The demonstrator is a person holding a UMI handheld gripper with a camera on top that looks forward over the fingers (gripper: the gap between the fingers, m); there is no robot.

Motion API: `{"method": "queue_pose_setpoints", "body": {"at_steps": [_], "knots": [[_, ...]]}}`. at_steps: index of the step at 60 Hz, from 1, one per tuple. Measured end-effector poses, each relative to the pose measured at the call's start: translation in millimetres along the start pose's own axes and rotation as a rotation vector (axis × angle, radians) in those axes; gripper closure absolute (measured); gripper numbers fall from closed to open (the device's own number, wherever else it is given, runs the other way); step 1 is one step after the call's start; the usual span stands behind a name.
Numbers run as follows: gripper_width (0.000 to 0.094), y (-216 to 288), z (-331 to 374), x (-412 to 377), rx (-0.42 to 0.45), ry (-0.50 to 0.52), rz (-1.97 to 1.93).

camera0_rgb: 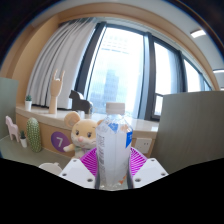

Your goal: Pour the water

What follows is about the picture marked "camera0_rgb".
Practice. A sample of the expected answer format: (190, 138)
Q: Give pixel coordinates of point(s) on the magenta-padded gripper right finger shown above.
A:
(150, 170)

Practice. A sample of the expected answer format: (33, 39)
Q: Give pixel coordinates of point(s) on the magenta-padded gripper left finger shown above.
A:
(76, 171)

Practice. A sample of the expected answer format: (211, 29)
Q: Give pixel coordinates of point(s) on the clear plastic water bottle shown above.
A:
(114, 150)

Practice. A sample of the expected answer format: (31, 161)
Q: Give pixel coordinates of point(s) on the round purple number sign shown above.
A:
(59, 141)

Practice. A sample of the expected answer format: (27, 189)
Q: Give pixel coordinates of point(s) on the beige plush mouse toy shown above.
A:
(83, 133)

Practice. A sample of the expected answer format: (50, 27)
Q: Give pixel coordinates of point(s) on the wooden desk back ledge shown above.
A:
(46, 125)

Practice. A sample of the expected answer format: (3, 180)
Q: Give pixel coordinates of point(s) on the tall green cactus ornament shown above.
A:
(34, 135)

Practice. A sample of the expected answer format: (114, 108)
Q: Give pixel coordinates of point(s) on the grey-green desk divider panel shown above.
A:
(190, 130)
(7, 106)

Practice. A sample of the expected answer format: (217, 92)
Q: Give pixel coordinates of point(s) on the small potted cactus white pot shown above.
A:
(23, 142)

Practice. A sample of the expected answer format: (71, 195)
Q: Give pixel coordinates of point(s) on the dark wooden horse figure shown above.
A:
(80, 101)

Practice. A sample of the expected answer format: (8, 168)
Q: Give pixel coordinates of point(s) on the pink wooden horse figure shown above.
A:
(12, 128)

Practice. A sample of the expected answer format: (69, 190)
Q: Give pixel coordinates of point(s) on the small potted plant white pot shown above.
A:
(28, 105)

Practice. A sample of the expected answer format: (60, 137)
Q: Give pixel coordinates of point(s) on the wooden hand figure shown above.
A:
(56, 91)

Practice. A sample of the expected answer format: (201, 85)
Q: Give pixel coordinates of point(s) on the dark-framed window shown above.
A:
(116, 66)

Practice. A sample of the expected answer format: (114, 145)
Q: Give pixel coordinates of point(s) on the white pleated curtain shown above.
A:
(60, 63)

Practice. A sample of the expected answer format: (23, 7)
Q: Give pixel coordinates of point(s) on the white ceiling lights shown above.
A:
(198, 33)

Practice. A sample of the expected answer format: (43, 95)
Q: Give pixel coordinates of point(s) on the white wall socket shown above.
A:
(143, 145)

